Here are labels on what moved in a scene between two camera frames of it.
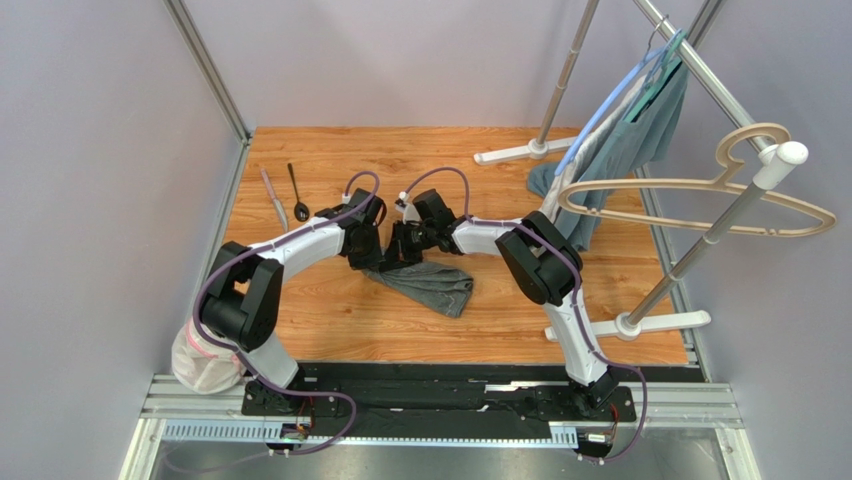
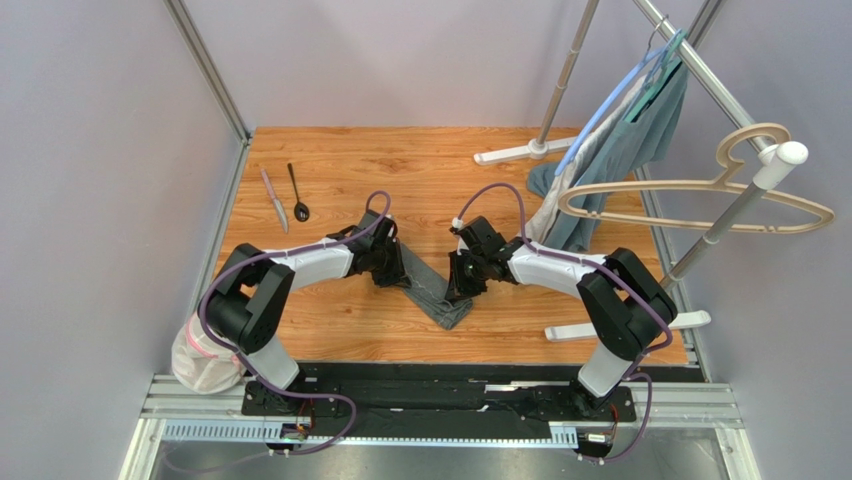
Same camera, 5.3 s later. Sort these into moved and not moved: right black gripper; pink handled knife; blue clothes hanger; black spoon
Moved: right black gripper
Not moved: pink handled knife; black spoon; blue clothes hanger
